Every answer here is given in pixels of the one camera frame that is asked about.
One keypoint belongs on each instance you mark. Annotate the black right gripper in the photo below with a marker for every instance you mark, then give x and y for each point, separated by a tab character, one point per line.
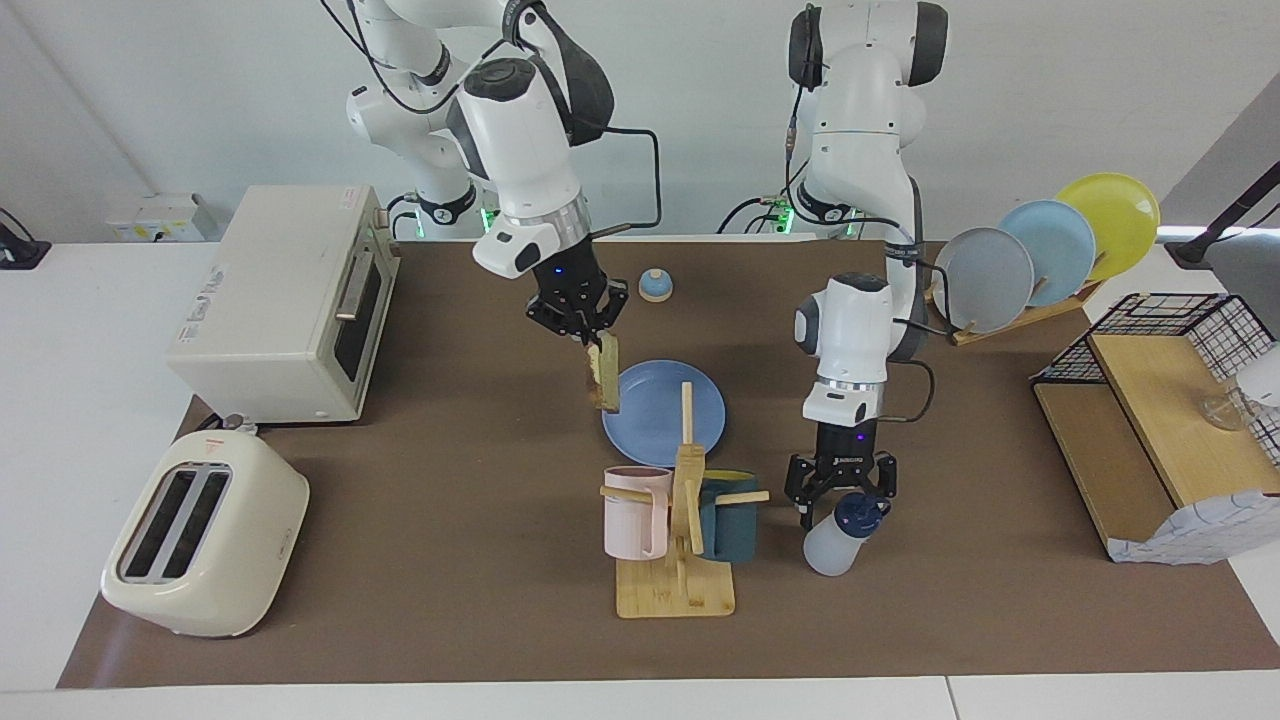
575	290

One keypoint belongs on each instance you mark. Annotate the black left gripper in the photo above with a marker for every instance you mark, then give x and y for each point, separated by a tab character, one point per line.
848	450

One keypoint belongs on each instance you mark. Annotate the toasted bread slice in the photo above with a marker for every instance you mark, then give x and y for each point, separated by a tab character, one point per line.
605	380

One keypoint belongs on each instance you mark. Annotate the translucent seasoning bottle blue cap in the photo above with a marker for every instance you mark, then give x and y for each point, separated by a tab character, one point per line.
835	545

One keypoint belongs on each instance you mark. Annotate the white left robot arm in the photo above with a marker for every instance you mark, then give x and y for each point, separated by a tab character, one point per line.
860	120

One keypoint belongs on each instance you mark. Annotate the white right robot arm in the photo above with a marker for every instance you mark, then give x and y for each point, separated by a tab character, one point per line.
520	130

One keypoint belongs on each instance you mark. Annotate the blue round plate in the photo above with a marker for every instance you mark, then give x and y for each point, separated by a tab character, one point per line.
660	415

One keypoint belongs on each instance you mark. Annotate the wooden plate rack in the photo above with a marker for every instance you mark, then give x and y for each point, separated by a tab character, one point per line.
1010	325

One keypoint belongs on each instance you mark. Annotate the grey plate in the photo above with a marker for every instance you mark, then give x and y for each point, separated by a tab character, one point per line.
985	280

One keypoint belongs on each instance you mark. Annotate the light blue plate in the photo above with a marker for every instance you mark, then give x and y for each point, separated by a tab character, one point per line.
1060	245

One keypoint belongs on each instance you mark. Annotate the yellow plate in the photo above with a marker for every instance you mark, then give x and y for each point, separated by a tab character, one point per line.
1120	215

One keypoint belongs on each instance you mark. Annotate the blue service bell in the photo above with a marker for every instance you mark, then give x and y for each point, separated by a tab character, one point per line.
655	287

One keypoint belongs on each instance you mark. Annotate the teal mug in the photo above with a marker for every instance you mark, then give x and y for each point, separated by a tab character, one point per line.
735	525

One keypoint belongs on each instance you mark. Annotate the brown table mat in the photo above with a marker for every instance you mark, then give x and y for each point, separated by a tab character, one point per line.
450	450

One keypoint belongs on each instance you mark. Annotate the wooden mug tree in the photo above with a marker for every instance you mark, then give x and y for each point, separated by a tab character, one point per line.
675	595

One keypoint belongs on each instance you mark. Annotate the pink mug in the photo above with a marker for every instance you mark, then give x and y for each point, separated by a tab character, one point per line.
630	520

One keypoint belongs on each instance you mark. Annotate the white toaster oven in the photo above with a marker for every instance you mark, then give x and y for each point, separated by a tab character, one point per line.
270	300

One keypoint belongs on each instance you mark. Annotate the wooden shelf unit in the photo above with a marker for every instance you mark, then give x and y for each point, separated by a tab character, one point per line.
1160	410

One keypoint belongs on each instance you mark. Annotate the wooden box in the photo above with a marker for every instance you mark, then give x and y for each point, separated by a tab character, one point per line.
1210	525

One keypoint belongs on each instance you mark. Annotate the clear glass cup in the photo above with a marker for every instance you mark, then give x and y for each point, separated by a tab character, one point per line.
1225	410

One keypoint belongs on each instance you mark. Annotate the cream two-slot toaster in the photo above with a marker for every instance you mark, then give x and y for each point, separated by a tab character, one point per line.
245	560

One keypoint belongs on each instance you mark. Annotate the white rounded object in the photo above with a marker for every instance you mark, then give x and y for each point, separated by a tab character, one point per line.
1262	375

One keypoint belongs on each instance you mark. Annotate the white power box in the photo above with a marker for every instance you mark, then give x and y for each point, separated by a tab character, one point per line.
160	218

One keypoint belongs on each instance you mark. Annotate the black clamp mount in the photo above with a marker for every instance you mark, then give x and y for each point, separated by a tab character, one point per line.
20	250

